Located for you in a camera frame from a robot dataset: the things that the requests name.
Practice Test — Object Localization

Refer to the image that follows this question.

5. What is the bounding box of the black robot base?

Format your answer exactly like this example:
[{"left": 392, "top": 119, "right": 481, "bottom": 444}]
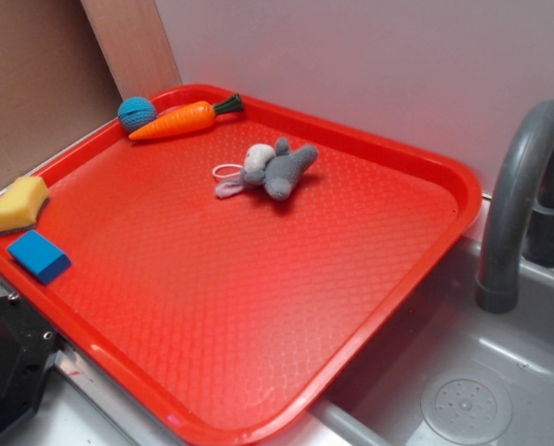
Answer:
[{"left": 0, "top": 296, "right": 59, "bottom": 440}]

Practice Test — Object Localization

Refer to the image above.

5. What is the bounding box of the orange toy carrot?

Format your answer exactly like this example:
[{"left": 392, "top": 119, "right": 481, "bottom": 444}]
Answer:
[{"left": 128, "top": 93, "right": 244, "bottom": 141}]

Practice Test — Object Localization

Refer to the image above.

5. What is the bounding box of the grey plush bunny toy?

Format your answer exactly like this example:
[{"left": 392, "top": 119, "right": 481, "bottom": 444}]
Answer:
[{"left": 212, "top": 137, "right": 319, "bottom": 201}]

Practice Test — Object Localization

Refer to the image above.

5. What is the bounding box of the red plastic tray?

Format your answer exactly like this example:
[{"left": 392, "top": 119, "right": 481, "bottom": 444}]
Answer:
[{"left": 0, "top": 97, "right": 481, "bottom": 445}]

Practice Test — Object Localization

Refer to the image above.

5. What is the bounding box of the blue knitted ball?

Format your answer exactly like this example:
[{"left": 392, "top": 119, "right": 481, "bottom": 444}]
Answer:
[{"left": 117, "top": 97, "right": 157, "bottom": 133}]

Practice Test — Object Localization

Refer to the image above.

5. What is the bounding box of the grey toy sink basin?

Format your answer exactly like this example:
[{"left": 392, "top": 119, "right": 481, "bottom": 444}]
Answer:
[{"left": 304, "top": 236, "right": 554, "bottom": 446}]

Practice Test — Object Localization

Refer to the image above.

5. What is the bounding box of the blue block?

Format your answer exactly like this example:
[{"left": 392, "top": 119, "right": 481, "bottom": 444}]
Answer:
[{"left": 7, "top": 230, "right": 72, "bottom": 284}]

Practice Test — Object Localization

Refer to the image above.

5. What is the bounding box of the grey toy faucet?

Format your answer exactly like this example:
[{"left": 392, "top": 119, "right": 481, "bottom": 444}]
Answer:
[{"left": 475, "top": 99, "right": 554, "bottom": 314}]

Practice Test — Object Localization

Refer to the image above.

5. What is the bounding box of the yellow sponge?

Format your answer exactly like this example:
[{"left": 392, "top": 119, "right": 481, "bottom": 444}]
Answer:
[{"left": 0, "top": 176, "right": 49, "bottom": 234}]

